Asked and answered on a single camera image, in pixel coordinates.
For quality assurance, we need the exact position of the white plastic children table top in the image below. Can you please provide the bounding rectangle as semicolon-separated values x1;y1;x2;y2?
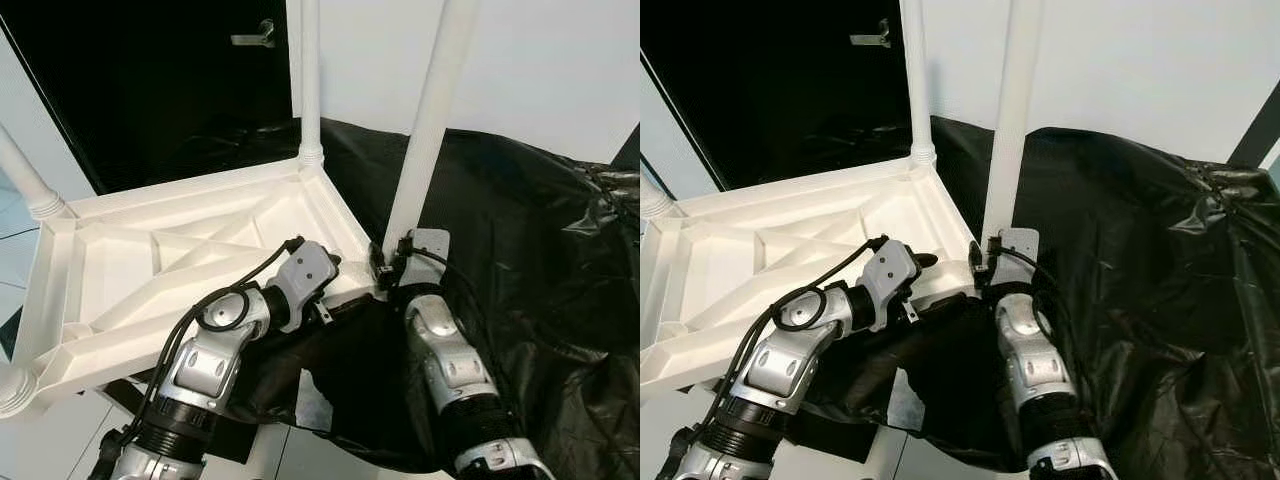
640;160;986;396
0;158;389;411

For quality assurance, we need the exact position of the black plastic cover sheet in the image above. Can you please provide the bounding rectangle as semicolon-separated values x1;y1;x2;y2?
745;115;1280;476
100;115;641;476

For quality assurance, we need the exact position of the white support table leg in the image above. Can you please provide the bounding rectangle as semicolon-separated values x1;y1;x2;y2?
865;430;906;480
250;425;291;480

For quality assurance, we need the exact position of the black door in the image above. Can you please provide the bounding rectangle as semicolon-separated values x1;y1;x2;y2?
640;0;906;191
0;0;296;196

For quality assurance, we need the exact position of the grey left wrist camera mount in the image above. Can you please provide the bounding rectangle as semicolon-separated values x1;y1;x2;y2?
860;240;921;331
272;240;341;306

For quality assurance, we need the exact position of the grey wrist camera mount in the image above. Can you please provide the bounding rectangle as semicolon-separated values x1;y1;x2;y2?
860;240;921;331
400;228;453;291
995;228;1041;291
272;240;341;306

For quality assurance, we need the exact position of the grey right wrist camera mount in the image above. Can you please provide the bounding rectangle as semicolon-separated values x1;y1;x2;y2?
995;228;1041;291
400;228;453;291

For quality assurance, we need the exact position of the silver door handle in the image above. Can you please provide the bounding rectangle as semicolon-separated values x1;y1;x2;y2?
230;20;276;49
850;20;893;49

